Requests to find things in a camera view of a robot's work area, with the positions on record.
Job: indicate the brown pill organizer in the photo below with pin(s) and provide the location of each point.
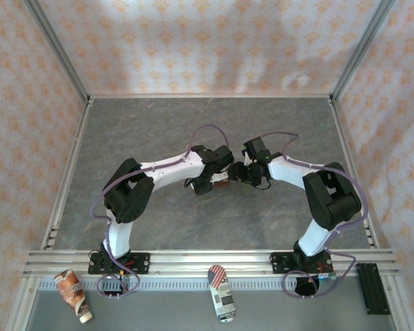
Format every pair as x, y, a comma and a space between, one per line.
222, 185

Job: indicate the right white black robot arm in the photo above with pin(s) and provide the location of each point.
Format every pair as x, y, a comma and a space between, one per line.
331, 196

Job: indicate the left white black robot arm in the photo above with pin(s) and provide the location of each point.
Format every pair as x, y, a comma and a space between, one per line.
172, 169

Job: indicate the orange patterned backdrop cloth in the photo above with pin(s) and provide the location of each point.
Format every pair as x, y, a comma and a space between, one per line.
207, 41

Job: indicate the flag print can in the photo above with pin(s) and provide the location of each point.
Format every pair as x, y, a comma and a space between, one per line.
221, 293

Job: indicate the green circuit board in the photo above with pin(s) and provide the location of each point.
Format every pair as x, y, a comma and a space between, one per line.
327, 276

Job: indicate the black ribbed strip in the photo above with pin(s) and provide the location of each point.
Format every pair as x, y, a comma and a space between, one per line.
372, 289

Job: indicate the brown squeeze bottle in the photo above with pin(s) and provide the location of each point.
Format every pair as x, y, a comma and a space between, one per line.
69, 286

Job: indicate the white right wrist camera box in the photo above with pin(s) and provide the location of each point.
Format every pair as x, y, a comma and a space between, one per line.
246, 159

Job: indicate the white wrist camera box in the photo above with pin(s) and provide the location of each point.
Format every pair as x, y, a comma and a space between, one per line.
221, 176
246, 159

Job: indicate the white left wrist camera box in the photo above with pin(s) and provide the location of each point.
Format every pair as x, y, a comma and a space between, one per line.
221, 176

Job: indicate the aluminium table edge rail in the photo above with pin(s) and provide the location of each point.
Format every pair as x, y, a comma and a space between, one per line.
338, 120
193, 96
79, 138

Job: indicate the aluminium cross rail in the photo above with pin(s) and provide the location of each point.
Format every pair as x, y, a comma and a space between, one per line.
200, 262

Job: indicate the aluminium frame post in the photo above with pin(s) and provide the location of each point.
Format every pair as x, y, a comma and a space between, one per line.
60, 51
359, 51

